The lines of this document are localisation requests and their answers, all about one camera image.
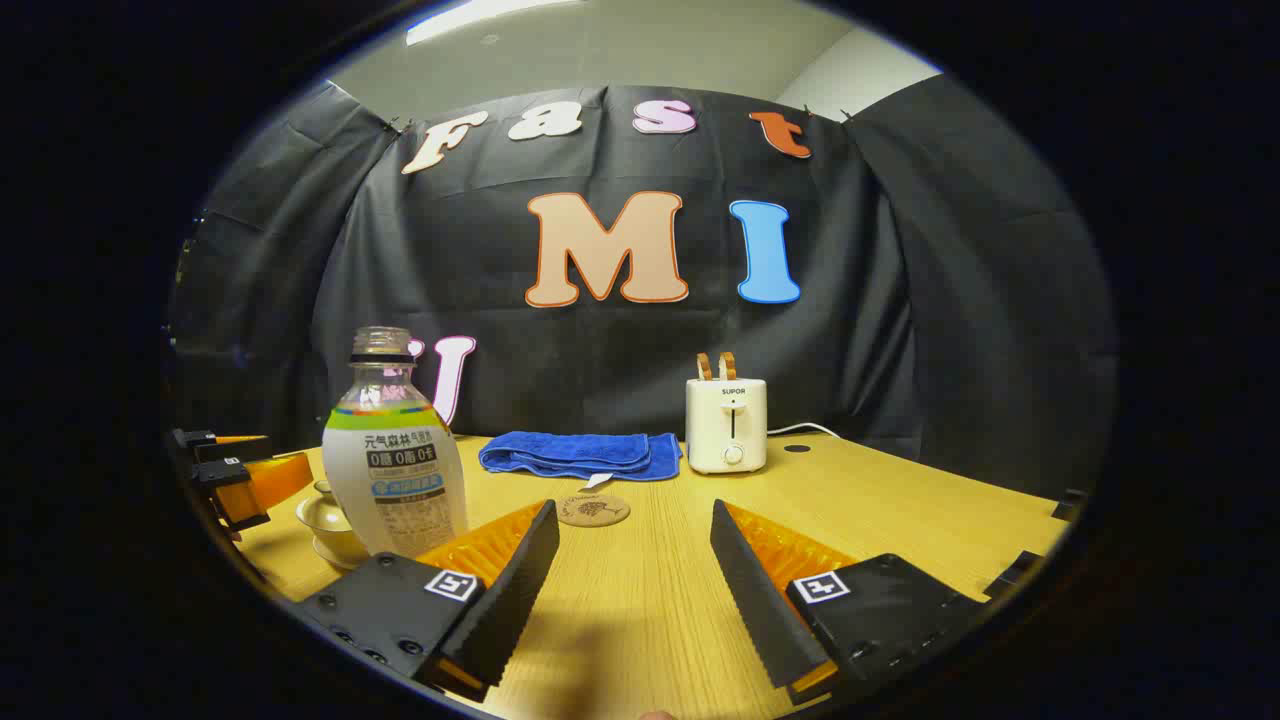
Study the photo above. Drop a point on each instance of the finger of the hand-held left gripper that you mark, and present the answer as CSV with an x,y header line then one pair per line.
x,y
230,449
262,485

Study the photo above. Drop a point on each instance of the blue folded towel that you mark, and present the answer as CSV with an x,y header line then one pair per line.
x,y
575,452

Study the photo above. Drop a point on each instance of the white toaster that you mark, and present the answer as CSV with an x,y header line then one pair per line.
x,y
715,440

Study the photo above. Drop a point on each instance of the round wooden coaster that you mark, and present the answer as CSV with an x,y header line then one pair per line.
x,y
593,509

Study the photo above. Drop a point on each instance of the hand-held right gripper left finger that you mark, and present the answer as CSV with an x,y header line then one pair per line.
x,y
520,590

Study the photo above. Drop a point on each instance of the black backdrop cloth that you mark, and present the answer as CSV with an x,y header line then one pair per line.
x,y
900,300

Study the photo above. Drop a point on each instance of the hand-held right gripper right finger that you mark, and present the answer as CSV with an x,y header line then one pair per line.
x,y
750,590

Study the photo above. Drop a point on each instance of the black table edge bracket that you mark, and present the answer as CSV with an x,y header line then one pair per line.
x,y
1070,505
1015,575

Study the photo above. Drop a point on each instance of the cream ceramic saucer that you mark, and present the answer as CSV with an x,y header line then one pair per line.
x,y
335,562

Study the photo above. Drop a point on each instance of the toast bread slice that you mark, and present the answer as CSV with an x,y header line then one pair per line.
x,y
727,365
704,367

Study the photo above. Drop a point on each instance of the clear white-label water bottle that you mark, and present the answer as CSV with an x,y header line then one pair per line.
x,y
395,470

